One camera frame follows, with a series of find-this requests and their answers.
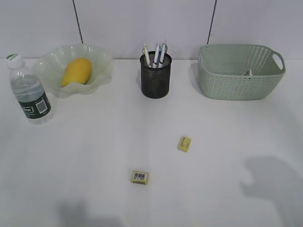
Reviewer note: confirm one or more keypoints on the cream barrel pen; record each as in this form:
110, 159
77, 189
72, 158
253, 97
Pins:
146, 55

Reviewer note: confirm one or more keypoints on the pale green plastic basket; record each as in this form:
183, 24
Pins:
221, 69

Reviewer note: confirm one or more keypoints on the clear water bottle green label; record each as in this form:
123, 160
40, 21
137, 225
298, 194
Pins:
28, 91

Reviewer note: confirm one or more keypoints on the grey grip clear pen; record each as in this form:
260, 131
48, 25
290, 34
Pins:
165, 50

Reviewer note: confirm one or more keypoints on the blue clip grey pen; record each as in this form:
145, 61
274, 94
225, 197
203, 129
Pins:
159, 55

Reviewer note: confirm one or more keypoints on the yellow eraser with barcode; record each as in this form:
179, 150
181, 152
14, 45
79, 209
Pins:
140, 177

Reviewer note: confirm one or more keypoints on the waste paper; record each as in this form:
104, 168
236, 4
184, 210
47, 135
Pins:
248, 73

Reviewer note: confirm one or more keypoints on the black mesh pen holder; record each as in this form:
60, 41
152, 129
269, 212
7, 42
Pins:
155, 81

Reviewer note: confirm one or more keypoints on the yellow mango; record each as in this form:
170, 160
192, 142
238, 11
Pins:
78, 70

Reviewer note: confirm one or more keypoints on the pale green wavy plate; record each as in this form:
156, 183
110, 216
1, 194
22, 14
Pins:
50, 69

